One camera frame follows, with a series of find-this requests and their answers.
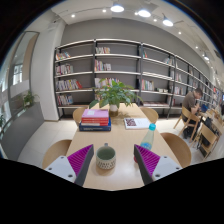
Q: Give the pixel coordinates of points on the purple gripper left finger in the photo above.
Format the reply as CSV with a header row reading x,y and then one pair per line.
x,y
74,167

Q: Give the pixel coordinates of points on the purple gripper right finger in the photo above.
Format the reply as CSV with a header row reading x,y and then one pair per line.
x,y
152,166

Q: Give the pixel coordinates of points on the clear plastic water bottle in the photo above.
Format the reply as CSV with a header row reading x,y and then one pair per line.
x,y
147,141

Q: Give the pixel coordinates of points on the wooden chair near left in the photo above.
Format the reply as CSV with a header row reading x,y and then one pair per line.
x,y
59,148

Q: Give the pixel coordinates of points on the wooden chair near right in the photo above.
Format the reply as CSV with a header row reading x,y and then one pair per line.
x,y
179,147

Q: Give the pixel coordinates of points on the green patterned ceramic mug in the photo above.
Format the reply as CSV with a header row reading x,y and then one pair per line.
x,y
106,157

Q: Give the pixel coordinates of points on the dark blue bottom book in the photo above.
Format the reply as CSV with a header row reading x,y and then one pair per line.
x,y
95,128

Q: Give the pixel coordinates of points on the red middle book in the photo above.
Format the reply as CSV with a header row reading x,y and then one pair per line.
x,y
95,121

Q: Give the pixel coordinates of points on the white open magazine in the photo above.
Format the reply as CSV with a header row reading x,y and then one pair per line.
x,y
136,123

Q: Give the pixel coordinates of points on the wooden chair far right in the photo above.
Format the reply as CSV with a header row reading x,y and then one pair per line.
x,y
151,114

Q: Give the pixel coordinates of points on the long wooden table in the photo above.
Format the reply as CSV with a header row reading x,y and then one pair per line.
x,y
126,173

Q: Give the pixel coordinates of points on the wooden chair far left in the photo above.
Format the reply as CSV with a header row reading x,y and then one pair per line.
x,y
77,114

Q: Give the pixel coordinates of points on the pink top book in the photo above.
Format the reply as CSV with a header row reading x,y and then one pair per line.
x,y
95,113

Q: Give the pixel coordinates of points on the wooden folding chair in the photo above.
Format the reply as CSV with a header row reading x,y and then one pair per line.
x,y
189,120
206,139

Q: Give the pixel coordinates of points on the seated person in brown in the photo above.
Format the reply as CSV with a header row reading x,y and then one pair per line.
x,y
190,103

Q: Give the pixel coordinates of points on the green potted plant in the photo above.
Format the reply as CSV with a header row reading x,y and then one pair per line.
x,y
113,95

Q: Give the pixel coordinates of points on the small plant on ledge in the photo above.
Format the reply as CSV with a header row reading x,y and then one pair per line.
x,y
28,99

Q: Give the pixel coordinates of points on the grey wall bookshelf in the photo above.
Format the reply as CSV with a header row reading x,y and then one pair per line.
x,y
160,78

